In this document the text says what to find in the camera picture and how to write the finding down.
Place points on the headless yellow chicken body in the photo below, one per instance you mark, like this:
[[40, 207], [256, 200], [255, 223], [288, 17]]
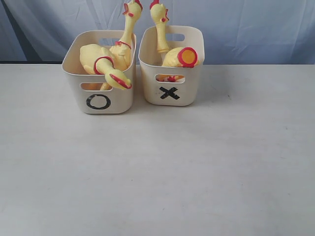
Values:
[[185, 57]]

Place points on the cream bin marked O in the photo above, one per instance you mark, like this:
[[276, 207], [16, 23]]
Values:
[[85, 88]]

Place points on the cream bin marked X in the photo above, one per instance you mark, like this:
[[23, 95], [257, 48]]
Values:
[[170, 86]]

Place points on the whole yellow rubber chicken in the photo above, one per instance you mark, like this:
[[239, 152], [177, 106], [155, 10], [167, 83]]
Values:
[[122, 48], [98, 60]]

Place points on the severed yellow chicken head neck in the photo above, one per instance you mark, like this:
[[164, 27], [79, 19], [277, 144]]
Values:
[[158, 13]]

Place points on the whole yellow rubber chicken front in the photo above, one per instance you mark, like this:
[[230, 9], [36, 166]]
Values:
[[98, 60]]

